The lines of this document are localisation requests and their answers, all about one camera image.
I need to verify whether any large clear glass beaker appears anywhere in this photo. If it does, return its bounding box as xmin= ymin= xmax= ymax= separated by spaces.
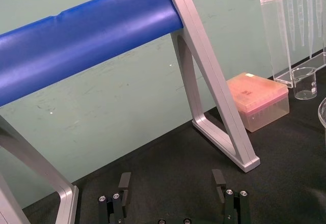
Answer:
xmin=317 ymin=98 xmax=326 ymax=139

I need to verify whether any small clear glass beaker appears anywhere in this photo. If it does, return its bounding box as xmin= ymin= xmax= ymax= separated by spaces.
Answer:
xmin=289 ymin=67 xmax=318 ymax=100

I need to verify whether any silver stand with blue bar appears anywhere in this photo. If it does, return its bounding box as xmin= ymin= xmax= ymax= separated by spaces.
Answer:
xmin=0 ymin=0 xmax=261 ymax=224

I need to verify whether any clear plastic pipette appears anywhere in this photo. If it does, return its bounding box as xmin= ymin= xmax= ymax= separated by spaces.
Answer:
xmin=287 ymin=0 xmax=296 ymax=52
xmin=306 ymin=0 xmax=314 ymax=58
xmin=295 ymin=0 xmax=306 ymax=47
xmin=315 ymin=0 xmax=323 ymax=38

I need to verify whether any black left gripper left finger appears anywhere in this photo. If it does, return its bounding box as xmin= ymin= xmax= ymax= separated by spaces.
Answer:
xmin=98 ymin=172 xmax=132 ymax=224

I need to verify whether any orange translucent pipette tip box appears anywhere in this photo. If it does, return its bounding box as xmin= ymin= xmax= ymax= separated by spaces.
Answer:
xmin=226 ymin=72 xmax=290 ymax=133

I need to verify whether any clear acrylic pipette rack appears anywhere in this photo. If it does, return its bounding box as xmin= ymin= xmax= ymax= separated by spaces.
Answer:
xmin=259 ymin=0 xmax=326 ymax=89

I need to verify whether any black table cloth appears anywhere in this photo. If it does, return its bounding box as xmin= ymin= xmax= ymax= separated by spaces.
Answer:
xmin=21 ymin=50 xmax=326 ymax=224

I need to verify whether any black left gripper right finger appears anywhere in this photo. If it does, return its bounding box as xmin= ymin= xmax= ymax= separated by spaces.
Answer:
xmin=211 ymin=169 xmax=249 ymax=224

